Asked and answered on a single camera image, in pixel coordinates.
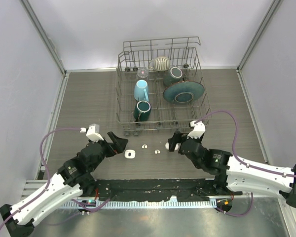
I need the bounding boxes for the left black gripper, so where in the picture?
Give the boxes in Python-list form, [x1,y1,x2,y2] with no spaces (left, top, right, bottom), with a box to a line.
[89,131,128,172]

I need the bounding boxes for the clear glass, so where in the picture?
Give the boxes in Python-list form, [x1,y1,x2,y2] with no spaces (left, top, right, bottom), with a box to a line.
[136,68,149,79]

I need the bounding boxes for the white oval earbud case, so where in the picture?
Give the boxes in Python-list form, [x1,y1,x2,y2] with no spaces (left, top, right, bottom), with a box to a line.
[165,142,180,151]

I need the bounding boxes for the light blue mug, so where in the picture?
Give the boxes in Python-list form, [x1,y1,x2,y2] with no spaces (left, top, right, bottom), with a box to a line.
[134,79,149,101]

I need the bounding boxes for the teal ceramic plate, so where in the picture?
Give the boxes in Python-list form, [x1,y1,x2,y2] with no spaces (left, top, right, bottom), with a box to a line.
[163,81,205,104]

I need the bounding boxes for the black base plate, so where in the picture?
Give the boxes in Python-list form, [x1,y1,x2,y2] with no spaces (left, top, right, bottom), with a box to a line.
[87,178,244,202]

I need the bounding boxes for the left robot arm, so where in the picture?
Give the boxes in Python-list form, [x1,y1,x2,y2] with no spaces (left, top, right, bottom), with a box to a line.
[0,131,128,237]

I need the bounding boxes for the striped ceramic cup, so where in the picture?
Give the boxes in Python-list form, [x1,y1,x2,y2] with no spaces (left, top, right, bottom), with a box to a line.
[148,56,170,72]

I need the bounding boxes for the grey wire dish rack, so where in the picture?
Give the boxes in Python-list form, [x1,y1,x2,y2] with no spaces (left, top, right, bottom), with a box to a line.
[116,36,211,136]

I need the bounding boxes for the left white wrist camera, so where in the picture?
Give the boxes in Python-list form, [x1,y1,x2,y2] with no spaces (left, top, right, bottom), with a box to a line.
[79,123,104,142]

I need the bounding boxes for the white square charging case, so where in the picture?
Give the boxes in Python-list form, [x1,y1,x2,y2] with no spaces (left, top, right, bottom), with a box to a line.
[124,149,136,159]

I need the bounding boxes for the white cable duct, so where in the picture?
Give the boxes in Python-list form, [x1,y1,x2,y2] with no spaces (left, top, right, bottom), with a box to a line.
[61,199,217,209]

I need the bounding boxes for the dark green mug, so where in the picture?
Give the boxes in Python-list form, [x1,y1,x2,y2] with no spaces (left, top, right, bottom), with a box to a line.
[133,100,151,122]

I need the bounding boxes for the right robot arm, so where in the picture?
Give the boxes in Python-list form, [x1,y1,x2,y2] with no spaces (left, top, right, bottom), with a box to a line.
[165,132,296,208]

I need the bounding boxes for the dark teal bowl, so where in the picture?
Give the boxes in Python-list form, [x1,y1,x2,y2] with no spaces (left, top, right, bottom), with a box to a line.
[163,67,183,86]

